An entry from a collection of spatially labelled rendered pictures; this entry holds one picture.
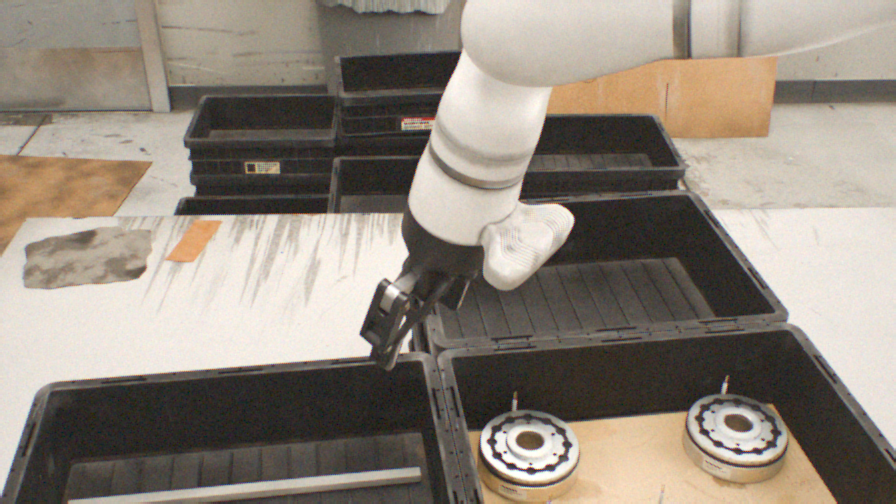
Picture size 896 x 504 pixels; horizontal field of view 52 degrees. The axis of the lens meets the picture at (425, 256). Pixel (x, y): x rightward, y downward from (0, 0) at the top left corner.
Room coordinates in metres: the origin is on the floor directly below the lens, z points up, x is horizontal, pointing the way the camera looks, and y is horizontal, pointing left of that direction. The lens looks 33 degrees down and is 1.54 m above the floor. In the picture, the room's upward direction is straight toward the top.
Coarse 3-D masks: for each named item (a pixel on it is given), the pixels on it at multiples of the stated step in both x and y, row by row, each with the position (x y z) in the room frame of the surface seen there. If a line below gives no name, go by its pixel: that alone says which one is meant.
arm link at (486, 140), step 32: (448, 96) 0.55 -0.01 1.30; (480, 96) 0.54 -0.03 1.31; (512, 96) 0.55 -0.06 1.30; (544, 96) 0.56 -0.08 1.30; (448, 128) 0.54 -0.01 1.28; (480, 128) 0.53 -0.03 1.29; (512, 128) 0.53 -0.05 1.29; (448, 160) 0.54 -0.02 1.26; (480, 160) 0.53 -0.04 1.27; (512, 160) 0.53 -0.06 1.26
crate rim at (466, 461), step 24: (624, 336) 0.78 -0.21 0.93; (648, 336) 0.78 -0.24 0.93; (672, 336) 0.78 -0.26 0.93; (696, 336) 0.78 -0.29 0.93; (720, 336) 0.78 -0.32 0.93; (744, 336) 0.78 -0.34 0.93; (792, 336) 0.78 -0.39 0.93; (456, 360) 0.74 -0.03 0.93; (816, 360) 0.74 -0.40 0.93; (456, 384) 0.70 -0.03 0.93; (840, 384) 0.70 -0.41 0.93; (456, 408) 0.68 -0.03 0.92; (456, 432) 0.63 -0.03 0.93; (864, 432) 0.63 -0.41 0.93; (888, 456) 0.60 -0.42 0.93
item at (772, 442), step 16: (704, 400) 0.75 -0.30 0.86; (720, 400) 0.75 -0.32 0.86; (736, 400) 0.75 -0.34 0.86; (752, 400) 0.75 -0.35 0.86; (688, 416) 0.72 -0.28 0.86; (704, 416) 0.72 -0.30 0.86; (768, 416) 0.73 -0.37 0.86; (704, 432) 0.70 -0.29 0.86; (768, 432) 0.70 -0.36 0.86; (784, 432) 0.70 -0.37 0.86; (704, 448) 0.68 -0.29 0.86; (720, 448) 0.68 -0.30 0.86; (736, 448) 0.68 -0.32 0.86; (752, 448) 0.68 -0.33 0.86; (768, 448) 0.68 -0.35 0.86; (784, 448) 0.68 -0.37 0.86; (752, 464) 0.66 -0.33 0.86
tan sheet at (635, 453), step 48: (480, 432) 0.73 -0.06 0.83; (576, 432) 0.73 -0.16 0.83; (624, 432) 0.73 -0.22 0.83; (672, 432) 0.73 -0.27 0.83; (480, 480) 0.66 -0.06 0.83; (576, 480) 0.66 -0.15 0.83; (624, 480) 0.66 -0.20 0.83; (672, 480) 0.66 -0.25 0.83; (720, 480) 0.66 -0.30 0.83; (768, 480) 0.66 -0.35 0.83; (816, 480) 0.66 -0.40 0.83
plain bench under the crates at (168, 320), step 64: (0, 256) 1.28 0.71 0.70; (256, 256) 1.28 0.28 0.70; (320, 256) 1.28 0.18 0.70; (384, 256) 1.28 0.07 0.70; (768, 256) 1.28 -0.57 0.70; (832, 256) 1.28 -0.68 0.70; (0, 320) 1.11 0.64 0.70; (64, 320) 1.11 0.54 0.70; (128, 320) 1.11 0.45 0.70; (192, 320) 1.11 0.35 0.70; (256, 320) 1.11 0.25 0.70; (320, 320) 1.11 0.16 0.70; (832, 320) 1.11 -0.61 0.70; (0, 384) 0.96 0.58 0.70; (0, 448) 0.84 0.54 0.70
